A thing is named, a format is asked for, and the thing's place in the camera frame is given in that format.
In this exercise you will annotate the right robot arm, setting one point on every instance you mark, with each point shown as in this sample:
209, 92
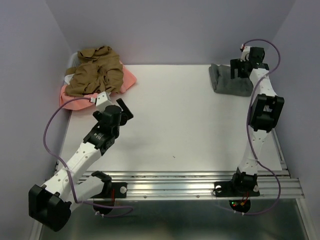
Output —
264, 111

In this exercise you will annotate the pink skirt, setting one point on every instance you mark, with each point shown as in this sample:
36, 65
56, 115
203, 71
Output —
128, 81

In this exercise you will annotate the tan brown skirt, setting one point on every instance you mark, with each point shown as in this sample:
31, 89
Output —
100, 70

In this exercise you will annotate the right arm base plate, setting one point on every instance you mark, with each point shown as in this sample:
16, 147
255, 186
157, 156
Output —
230, 189

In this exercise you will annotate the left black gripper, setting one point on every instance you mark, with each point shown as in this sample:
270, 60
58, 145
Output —
125, 114

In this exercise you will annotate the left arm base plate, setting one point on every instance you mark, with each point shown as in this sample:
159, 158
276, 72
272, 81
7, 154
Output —
113, 190

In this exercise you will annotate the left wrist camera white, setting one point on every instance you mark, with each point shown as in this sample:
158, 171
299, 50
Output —
101, 101

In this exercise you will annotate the grey pleated skirt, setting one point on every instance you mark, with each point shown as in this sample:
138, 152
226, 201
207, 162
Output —
222, 83

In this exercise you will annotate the aluminium mounting rail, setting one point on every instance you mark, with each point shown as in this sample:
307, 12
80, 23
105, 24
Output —
199, 185

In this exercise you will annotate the white garment under pile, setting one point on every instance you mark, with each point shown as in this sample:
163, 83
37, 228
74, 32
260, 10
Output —
73, 62

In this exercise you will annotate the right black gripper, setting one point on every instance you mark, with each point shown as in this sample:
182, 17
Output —
235, 63

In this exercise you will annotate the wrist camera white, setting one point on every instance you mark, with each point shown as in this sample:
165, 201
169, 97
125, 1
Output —
245, 52
101, 101

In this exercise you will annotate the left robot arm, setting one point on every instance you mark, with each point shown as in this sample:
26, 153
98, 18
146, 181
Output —
53, 202

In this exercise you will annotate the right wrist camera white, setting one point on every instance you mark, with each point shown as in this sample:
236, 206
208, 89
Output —
245, 52

